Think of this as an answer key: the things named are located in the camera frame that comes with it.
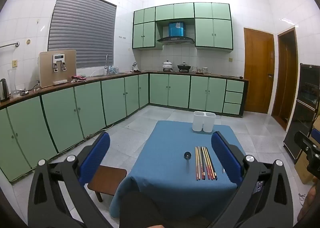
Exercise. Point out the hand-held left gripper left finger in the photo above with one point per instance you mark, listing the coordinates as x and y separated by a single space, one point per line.
96 157

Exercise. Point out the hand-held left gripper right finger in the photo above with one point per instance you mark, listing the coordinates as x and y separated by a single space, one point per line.
226 157

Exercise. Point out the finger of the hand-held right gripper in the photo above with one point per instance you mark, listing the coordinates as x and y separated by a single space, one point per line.
316 134
303 141

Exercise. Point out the bunch of patterned chopsticks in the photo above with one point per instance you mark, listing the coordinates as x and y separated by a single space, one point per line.
205 163

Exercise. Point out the black spoon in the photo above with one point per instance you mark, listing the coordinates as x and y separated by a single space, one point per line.
187 155

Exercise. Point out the white double utensil holder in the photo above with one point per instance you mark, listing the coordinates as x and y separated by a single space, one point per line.
203 121

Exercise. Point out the person's right hand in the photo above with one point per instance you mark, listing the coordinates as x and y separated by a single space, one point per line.
313 195

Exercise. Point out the brown cardboard box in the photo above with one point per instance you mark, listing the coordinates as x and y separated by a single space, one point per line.
303 170

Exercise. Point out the brown wooden stool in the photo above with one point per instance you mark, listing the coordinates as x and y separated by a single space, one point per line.
107 178

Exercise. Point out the crumpled paper scraps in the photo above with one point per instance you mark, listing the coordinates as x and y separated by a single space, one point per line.
302 197

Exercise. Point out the black glass-front cabinet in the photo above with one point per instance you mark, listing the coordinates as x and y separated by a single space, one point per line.
307 87

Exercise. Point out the green base cabinets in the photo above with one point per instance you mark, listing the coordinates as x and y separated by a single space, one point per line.
62 117

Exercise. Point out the blue tablecloth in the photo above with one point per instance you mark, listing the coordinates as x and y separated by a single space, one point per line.
162 157

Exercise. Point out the red cloth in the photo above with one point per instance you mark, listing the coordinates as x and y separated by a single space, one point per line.
78 78

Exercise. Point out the closed wooden door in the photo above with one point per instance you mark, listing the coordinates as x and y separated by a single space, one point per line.
257 72

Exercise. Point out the patterned ceramic mug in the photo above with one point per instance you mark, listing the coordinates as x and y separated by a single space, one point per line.
205 70

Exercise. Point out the clear glass jar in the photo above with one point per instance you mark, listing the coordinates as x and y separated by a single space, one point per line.
198 69

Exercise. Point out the steel kitchen faucet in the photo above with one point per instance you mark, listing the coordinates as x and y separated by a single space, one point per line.
107 64

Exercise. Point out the black lidded pot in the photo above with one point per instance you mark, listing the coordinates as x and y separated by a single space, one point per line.
184 67

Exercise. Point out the beige water dispenser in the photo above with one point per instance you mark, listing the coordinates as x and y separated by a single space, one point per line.
47 70

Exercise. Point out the white lidded pot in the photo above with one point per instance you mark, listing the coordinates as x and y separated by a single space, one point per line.
167 65

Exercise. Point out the clear glass vase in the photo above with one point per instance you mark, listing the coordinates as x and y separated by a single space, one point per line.
13 82

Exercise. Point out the steel electric kettle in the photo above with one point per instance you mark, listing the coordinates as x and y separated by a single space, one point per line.
3 90

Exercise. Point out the grey window blind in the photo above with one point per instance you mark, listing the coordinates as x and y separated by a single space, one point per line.
80 30

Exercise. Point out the black range hood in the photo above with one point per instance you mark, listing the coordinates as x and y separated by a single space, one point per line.
176 32

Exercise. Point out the wooden door frame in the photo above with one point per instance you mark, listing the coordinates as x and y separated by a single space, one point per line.
276 80

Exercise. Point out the green wall cabinets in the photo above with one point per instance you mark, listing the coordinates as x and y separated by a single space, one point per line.
205 30

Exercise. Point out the metal wall rail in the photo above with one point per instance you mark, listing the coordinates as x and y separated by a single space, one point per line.
10 45

